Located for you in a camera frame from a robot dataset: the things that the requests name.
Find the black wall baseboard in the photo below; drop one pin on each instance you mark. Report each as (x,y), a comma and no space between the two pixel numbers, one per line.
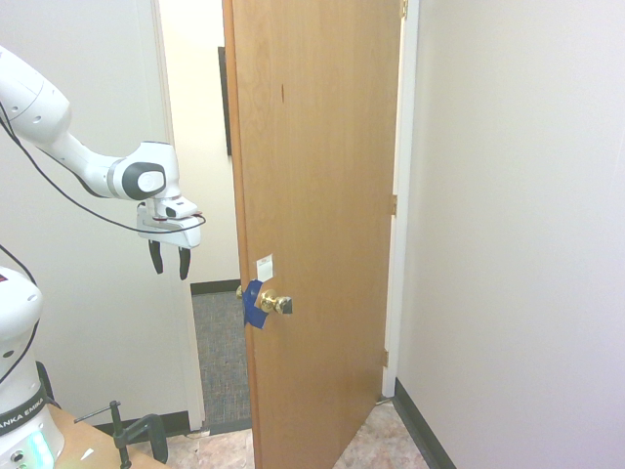
(146,424)
(422,425)
(215,287)

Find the brass outer door knob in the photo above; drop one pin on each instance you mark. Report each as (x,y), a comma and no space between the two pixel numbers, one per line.
(239,292)

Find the blue tape strip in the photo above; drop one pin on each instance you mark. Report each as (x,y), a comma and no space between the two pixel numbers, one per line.
(255,305)

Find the brass door knob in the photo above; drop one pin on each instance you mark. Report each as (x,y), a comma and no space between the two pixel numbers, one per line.
(276,302)
(239,292)

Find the brass door hinge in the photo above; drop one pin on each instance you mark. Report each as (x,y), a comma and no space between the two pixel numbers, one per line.
(385,358)
(393,204)
(404,9)

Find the black metal clamp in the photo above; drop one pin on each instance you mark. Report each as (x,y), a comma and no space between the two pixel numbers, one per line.
(132,432)

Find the white door frame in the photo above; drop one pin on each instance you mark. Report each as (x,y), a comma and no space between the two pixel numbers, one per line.
(396,205)

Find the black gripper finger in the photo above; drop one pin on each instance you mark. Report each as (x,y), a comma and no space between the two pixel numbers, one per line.
(184,264)
(156,256)

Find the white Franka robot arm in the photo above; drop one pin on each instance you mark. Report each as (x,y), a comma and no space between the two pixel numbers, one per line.
(34,105)

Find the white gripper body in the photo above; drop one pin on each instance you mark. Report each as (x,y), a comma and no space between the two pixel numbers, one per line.
(179,233)

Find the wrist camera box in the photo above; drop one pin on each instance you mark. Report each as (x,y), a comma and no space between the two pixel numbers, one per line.
(177,208)

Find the brown wooden door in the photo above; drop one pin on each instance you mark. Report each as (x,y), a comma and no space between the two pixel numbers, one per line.
(317,234)

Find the white paper label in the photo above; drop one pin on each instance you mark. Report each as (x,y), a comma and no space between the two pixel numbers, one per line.
(265,268)

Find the dark framed wall picture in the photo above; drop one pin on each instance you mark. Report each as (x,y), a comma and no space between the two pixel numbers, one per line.
(224,100)

